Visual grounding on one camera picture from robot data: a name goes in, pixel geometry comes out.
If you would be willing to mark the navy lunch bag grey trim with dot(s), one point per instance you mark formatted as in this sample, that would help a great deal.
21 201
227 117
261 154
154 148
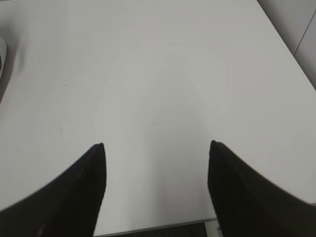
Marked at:
3 54

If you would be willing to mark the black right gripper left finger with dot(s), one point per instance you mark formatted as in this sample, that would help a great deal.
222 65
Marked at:
68 206

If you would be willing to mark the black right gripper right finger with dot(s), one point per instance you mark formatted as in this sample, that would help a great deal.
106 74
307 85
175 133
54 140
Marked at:
249 205

